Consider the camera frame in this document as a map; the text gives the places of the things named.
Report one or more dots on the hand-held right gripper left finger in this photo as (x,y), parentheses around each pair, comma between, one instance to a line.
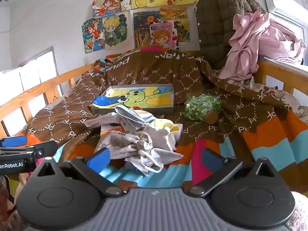
(97,161)

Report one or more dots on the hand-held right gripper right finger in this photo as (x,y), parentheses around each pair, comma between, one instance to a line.
(213,161)

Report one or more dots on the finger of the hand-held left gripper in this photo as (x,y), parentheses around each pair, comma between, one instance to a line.
(13,141)
(44,149)

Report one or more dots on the white waffle cloth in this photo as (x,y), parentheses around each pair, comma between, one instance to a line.
(101,121)

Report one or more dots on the grey white sock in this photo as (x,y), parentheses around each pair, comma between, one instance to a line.
(131,120)

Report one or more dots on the striped sock with yellow cuff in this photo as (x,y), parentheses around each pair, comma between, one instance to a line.
(166,126)

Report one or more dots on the grey tray with cartoon drawing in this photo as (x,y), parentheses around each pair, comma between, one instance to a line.
(149,98)

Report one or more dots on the white and orange carton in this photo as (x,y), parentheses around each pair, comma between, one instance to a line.
(108,131)

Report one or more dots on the glass jar of green beads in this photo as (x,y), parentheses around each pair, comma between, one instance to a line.
(202,105)

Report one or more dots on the white framed window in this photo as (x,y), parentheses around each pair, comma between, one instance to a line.
(41,62)

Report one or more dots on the floral bed sheet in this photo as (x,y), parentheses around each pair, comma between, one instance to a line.
(298,105)

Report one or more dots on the brown patterned quilt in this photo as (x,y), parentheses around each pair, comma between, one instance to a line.
(156,72)

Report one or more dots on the pink garment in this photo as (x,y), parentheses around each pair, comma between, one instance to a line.
(252,48)

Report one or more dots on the brown quilted jacket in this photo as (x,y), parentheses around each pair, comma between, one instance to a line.
(216,24)

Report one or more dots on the white air conditioner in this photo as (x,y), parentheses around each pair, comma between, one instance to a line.
(281,4)

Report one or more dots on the group of cartoon wall drawings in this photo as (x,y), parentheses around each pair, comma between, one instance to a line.
(163,31)

